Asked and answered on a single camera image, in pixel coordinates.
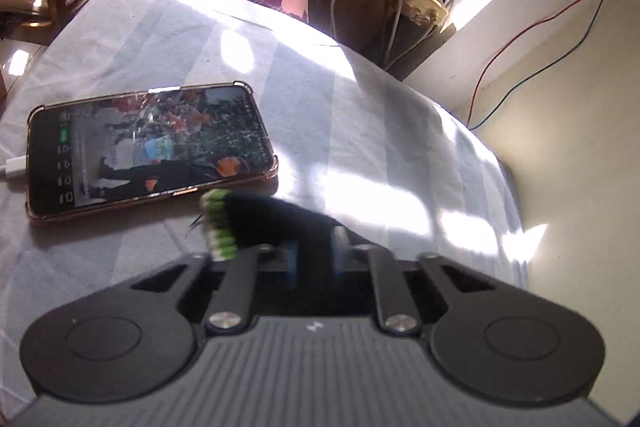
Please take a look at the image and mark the smartphone in clear case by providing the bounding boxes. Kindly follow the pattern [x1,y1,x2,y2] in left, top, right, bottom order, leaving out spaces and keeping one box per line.
[26,80,280,227]

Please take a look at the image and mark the white charging cable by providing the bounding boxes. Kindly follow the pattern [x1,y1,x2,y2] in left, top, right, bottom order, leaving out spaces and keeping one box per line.
[0,155,29,182]

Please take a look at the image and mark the navy knit sweater green trim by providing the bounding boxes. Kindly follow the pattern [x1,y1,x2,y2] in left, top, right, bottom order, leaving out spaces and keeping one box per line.
[199,189,347,289]

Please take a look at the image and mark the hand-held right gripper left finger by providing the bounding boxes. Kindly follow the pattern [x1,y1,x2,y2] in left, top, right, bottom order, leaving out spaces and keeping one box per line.
[130,242,302,336]

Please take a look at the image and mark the brown wooden cabinet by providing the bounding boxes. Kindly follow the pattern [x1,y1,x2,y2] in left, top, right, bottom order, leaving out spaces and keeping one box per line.
[289,0,453,80]

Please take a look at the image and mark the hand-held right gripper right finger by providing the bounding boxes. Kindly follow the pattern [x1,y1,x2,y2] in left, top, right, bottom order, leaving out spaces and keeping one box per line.
[332,227,482,336]

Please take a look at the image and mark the dark green wire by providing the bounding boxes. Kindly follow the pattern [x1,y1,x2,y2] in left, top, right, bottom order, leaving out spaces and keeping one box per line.
[471,0,616,130]

